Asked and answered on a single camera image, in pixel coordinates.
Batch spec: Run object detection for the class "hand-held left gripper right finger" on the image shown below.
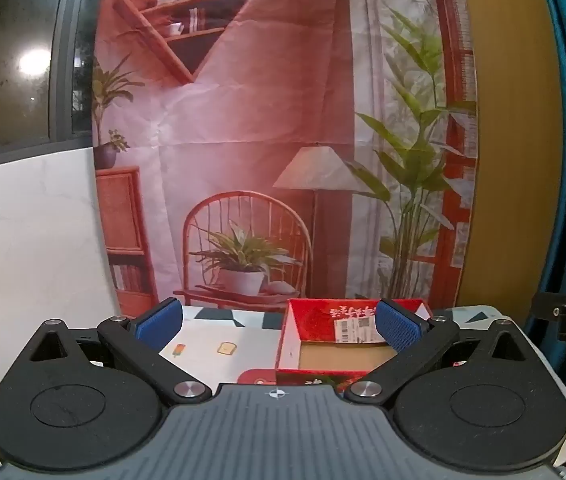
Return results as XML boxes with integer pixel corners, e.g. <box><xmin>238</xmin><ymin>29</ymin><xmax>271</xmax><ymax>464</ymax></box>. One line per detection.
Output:
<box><xmin>345</xmin><ymin>298</ymin><xmax>550</xmax><ymax>404</ymax></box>

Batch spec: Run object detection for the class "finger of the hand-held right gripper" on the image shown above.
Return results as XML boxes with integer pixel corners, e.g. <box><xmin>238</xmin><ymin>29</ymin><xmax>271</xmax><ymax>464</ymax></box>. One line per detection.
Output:
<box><xmin>531</xmin><ymin>291</ymin><xmax>565</xmax><ymax>320</ymax></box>

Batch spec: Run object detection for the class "white printed tablecloth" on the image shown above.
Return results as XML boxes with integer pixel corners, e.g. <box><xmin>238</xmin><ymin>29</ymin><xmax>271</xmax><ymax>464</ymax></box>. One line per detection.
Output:
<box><xmin>0</xmin><ymin>304</ymin><xmax>566</xmax><ymax>480</ymax></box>

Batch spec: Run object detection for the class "printed room scene wall cloth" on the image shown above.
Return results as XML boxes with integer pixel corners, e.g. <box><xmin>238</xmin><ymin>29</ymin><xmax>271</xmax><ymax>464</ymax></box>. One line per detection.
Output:
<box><xmin>90</xmin><ymin>0</ymin><xmax>479</xmax><ymax>311</ymax></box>

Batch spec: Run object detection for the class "dark framed window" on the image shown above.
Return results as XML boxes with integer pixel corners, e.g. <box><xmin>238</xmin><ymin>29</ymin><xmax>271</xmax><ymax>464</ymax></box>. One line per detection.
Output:
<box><xmin>0</xmin><ymin>0</ymin><xmax>100</xmax><ymax>173</ymax></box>

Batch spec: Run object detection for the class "red cardboard box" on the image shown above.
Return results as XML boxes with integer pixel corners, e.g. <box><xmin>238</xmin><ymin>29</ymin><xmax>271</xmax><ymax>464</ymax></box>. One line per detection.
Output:
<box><xmin>274</xmin><ymin>297</ymin><xmax>434</xmax><ymax>391</ymax></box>

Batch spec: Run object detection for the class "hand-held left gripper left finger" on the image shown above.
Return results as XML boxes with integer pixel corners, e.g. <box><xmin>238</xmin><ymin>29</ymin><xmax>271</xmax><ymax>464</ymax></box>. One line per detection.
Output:
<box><xmin>10</xmin><ymin>298</ymin><xmax>213</xmax><ymax>405</ymax></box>

